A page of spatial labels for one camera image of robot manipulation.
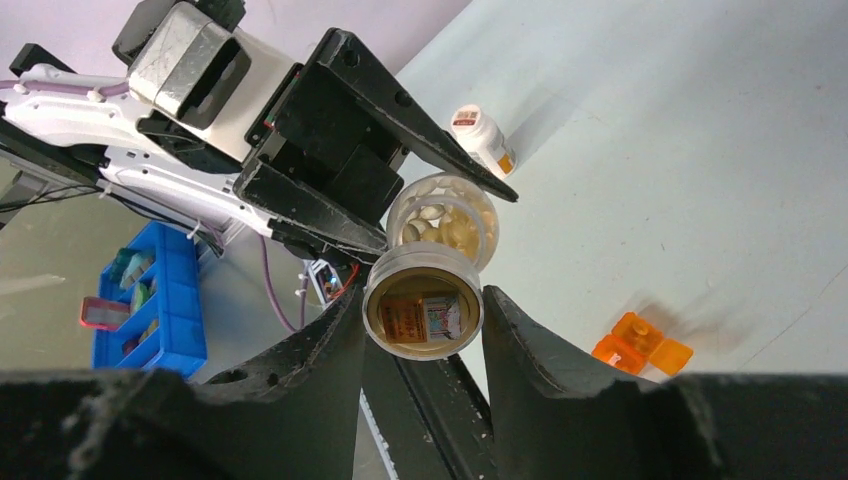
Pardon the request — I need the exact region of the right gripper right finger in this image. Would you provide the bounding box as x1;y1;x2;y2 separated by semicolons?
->
482;286;847;479

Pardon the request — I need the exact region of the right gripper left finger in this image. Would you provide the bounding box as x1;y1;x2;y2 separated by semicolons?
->
1;287;365;479

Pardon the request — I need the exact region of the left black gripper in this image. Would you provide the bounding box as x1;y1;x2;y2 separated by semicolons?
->
233;27;518;255

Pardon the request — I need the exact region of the orange pill organizer box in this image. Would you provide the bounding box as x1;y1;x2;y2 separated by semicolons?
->
591;312;694;376

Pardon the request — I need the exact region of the amber glass pill bottle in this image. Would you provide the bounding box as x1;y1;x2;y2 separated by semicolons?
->
386;173;499;271

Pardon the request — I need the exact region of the white pill bottle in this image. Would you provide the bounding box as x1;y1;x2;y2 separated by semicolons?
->
450;104;516;180

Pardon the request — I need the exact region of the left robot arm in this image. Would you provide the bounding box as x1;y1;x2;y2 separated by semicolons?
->
1;24;517;263

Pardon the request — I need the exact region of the left circuit board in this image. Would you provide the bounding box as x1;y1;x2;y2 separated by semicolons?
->
304;260;358;308

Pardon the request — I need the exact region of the blue plastic crate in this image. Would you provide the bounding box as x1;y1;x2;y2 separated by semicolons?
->
90;221;208;379

